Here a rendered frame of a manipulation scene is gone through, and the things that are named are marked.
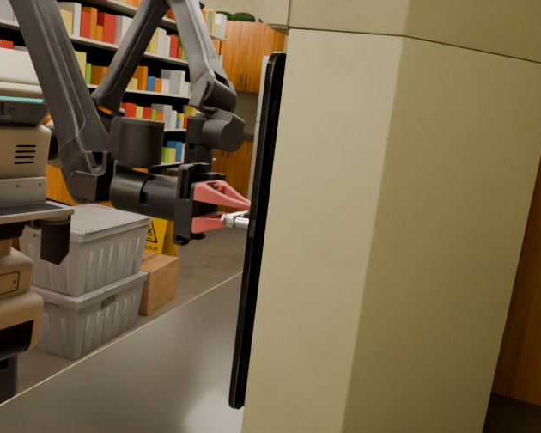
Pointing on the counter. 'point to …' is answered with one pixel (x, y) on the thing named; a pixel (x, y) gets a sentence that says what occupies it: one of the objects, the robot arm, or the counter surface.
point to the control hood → (274, 13)
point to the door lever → (240, 219)
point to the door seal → (263, 229)
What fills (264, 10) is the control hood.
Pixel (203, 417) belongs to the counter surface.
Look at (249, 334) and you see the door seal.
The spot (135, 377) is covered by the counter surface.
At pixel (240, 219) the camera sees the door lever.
